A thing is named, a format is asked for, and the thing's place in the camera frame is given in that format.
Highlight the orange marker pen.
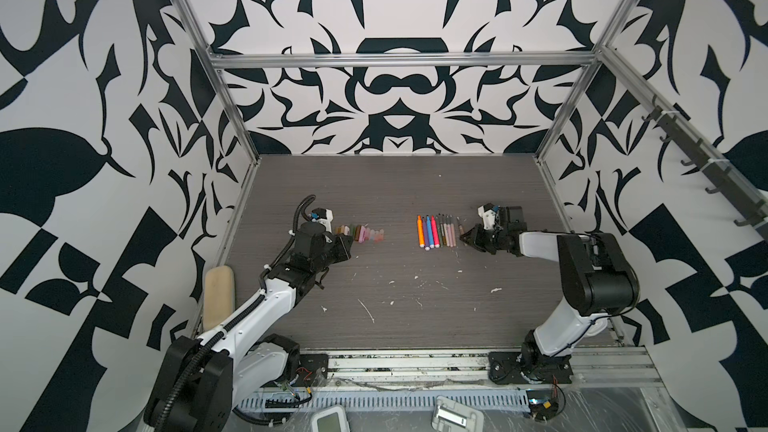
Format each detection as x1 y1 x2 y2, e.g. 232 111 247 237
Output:
417 215 425 248

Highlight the dark brown marker pen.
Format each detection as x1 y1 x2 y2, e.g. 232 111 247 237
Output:
436 214 449 247

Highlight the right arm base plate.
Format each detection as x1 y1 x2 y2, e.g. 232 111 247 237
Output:
488 349 572 385

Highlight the purple marker pen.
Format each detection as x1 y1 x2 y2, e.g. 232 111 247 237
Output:
422 217 431 250

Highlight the white handheld device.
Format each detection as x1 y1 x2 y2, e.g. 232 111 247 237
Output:
310 405 351 432

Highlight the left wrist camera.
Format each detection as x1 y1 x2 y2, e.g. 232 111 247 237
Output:
310 208 333 232

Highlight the small electronics board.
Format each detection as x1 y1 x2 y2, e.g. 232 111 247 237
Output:
527 386 567 423

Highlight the silver metal bracket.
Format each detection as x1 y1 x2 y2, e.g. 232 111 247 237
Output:
431 396 484 432

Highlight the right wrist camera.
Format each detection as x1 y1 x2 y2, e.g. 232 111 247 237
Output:
478 203 499 231

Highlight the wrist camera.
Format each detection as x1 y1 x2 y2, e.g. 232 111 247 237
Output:
478 203 499 231
310 208 333 232

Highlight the beige sponge block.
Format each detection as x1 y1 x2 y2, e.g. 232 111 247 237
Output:
202 265 236 332

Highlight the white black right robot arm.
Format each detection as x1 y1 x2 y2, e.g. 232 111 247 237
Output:
460 204 640 385

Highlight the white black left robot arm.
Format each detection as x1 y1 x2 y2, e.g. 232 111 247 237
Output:
142 194 353 431

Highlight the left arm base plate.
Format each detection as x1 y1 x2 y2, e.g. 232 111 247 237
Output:
294 352 329 388

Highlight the tan marker pen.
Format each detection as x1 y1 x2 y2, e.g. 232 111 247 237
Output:
449 217 457 248

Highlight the blue marker pen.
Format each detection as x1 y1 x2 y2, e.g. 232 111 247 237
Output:
425 216 435 249

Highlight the light pink marker pen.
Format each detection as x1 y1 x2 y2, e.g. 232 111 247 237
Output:
445 216 452 248

